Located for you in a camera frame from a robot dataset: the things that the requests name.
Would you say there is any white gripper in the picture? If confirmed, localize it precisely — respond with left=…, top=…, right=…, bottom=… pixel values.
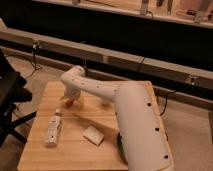
left=60, top=85, right=83, bottom=105

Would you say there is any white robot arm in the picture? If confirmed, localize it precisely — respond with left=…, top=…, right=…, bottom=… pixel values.
left=61, top=66, right=175, bottom=171

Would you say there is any white sponge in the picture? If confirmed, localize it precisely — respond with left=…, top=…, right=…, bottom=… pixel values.
left=83, top=126, right=104, bottom=146

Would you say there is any translucent plastic cup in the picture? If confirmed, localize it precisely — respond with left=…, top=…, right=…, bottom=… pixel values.
left=101, top=98, right=112, bottom=106

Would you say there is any wooden folding table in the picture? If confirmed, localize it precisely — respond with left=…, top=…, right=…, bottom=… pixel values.
left=18, top=81, right=128, bottom=171

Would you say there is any clear plastic bottle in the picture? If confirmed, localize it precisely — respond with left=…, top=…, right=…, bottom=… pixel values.
left=44, top=109, right=61, bottom=147

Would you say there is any black equipment stand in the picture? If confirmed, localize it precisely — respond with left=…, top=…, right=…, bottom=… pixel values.
left=0, top=49, right=36, bottom=147

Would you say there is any green bowl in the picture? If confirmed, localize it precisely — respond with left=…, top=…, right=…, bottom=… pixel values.
left=117, top=133, right=126, bottom=162

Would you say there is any black cable on wall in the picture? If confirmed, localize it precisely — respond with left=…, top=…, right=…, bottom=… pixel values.
left=26, top=39, right=43, bottom=79

